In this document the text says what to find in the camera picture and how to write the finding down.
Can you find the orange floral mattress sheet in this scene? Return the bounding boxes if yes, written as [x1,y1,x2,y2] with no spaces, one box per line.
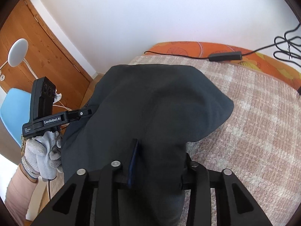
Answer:
[144,41,300,92]

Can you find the left hand in grey glove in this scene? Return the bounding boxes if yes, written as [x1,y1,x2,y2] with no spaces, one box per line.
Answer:
[21,131,63,181]

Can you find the beige plaid bed blanket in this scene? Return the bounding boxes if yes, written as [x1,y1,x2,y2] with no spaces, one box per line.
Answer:
[132,56,300,225]

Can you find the white round clip lamp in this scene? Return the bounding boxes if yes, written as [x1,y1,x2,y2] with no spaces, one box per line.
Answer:
[0,38,63,104]

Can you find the black power adapter cable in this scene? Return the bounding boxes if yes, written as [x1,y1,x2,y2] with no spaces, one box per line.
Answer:
[144,22,301,67]

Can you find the black pants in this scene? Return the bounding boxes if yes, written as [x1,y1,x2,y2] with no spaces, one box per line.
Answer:
[61,64,234,225]

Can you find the light blue chair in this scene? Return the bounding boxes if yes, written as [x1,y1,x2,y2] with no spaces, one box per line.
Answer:
[1,88,31,147]

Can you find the left forearm pink sleeve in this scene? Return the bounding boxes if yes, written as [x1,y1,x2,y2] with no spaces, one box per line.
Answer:
[5,163,38,225]

